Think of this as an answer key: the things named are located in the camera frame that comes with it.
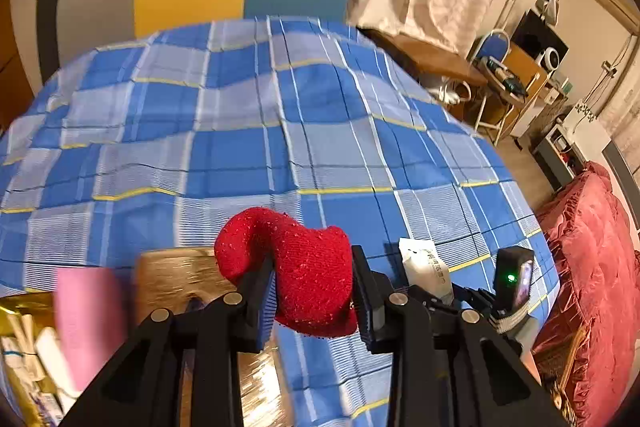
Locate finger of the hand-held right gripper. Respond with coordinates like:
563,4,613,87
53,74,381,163
410,284,496,313

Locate purple cardboard box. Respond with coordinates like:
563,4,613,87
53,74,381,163
54,267,138,393

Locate printed white mask packet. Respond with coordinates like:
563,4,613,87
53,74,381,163
398,238,455,305

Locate blue folding chair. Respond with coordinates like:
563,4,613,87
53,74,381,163
467,29,526,142

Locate white round fan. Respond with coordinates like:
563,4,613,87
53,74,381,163
537,48,563,70

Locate wooden side table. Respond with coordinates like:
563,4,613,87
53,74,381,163
357,27,488,90

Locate black television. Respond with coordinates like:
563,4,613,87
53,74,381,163
512,10,570,60

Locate blue plaid tablecloth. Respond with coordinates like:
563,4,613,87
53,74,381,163
0,16,561,427

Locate white storage cabinet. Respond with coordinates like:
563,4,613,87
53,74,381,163
532,99,613,188

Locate clothes iron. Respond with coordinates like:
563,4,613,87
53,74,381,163
535,0,563,28

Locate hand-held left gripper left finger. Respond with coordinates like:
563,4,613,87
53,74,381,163
59,257,278,427

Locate wooden wardrobe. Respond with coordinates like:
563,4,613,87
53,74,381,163
0,0,36,128

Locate wooden desk board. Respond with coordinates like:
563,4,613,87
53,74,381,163
500,39,551,118

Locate red blanket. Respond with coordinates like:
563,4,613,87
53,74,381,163
530,161,640,427

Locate wicker chair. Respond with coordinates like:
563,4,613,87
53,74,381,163
532,327,591,427

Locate red sock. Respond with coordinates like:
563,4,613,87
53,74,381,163
214,207,358,338

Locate black green power tool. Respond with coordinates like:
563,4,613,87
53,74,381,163
482,59,528,98

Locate black rolled mat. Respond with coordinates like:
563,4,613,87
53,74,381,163
36,0,71,82

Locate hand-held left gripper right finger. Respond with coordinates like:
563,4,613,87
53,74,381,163
350,246,568,427

